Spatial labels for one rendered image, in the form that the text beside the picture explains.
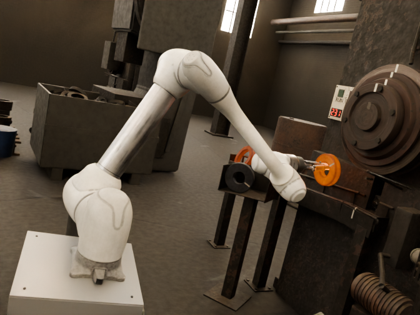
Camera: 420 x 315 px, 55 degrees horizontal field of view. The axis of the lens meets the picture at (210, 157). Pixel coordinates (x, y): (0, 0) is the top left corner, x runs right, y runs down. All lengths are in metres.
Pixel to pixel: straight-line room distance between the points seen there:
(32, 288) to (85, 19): 10.28
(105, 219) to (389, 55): 1.49
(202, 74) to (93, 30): 10.05
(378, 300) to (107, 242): 0.98
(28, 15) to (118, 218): 10.08
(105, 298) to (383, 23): 1.74
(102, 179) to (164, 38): 2.66
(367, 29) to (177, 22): 2.22
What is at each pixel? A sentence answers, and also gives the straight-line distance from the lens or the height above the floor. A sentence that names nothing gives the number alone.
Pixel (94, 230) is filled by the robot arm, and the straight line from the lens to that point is 1.37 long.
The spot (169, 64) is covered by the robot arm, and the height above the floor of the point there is 1.15.
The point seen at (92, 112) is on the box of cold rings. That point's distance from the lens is 3.66.
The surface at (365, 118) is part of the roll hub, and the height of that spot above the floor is 1.11.
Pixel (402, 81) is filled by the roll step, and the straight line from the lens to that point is 1.83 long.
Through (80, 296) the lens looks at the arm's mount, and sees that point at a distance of 1.35.
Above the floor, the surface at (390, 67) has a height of 1.33.
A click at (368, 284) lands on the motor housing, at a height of 0.51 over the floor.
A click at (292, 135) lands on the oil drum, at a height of 0.71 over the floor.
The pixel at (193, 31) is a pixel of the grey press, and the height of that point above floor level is 1.54.
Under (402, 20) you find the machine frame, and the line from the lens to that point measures 2.16.
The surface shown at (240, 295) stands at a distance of 2.38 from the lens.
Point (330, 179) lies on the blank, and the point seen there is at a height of 0.80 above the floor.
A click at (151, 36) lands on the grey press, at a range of 3.96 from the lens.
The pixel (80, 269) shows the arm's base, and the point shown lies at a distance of 1.43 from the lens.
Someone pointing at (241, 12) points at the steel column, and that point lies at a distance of 8.70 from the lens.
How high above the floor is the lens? 1.13
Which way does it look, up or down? 11 degrees down
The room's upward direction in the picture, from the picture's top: 12 degrees clockwise
